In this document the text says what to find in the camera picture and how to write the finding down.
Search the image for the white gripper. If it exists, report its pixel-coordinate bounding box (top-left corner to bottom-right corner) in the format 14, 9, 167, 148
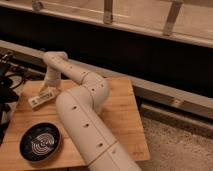
39, 76, 61, 94

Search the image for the white labelled bottle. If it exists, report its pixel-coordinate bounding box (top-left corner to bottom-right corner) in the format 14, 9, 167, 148
28, 91, 55, 108

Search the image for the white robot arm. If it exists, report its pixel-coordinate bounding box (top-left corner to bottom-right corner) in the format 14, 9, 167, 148
43, 51, 142, 171

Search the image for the black ceramic bowl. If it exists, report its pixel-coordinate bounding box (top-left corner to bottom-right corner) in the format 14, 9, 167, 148
19, 122, 61, 163

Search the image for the wooden board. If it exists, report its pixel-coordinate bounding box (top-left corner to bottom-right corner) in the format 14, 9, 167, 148
0, 77, 150, 171

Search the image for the black cables and equipment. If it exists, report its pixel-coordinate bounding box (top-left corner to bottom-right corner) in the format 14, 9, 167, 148
0, 49, 41, 148

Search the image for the metal rail frame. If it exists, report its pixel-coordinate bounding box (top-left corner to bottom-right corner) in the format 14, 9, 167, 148
0, 0, 213, 48

